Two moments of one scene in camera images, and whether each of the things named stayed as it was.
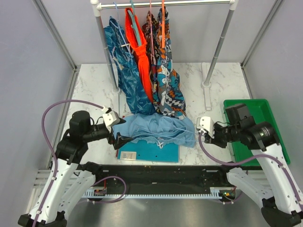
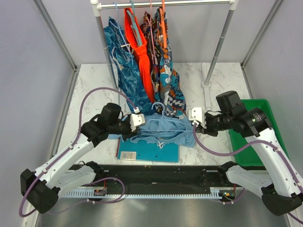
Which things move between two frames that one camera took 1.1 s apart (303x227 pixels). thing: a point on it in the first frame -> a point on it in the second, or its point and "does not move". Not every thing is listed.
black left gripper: x=121 y=140 -> x=129 y=133
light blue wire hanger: x=170 y=136 -> x=165 y=117
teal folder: x=143 y=151 does not move
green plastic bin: x=260 y=110 does not move
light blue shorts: x=154 y=128 does not move
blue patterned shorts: x=139 y=97 does not move
